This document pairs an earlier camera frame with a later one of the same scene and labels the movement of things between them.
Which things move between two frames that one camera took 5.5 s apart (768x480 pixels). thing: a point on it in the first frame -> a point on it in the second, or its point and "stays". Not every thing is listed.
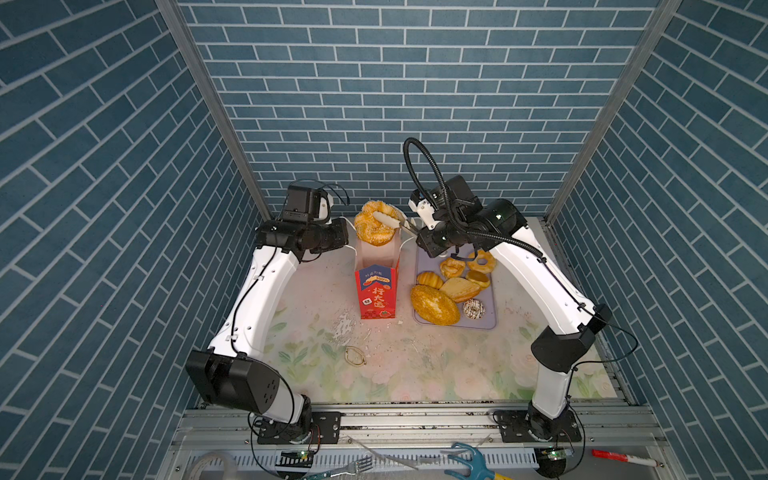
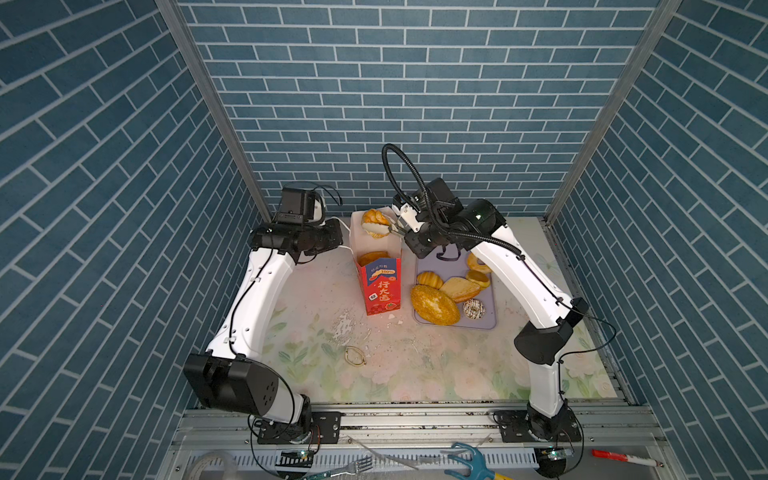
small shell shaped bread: [452, 268] -> [375, 223]
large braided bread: [372, 229] -> [370, 257]
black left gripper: [340, 233] stays
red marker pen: [626, 458] stays
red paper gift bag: [377, 268] stays
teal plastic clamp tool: [477, 468] stays
